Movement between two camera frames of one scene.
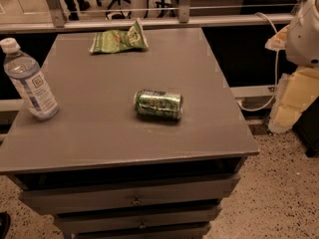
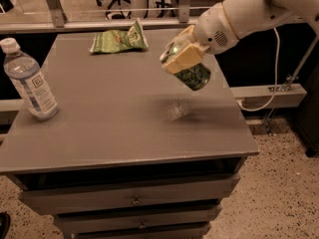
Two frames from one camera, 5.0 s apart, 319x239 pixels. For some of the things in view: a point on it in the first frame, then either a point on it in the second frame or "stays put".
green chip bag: [120, 40] stays put
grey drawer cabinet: [105, 172] stays put
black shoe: [5, 223] stays put
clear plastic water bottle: [26, 74] stays put
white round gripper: [303, 40] → [213, 30]
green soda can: [159, 104] → [196, 78]
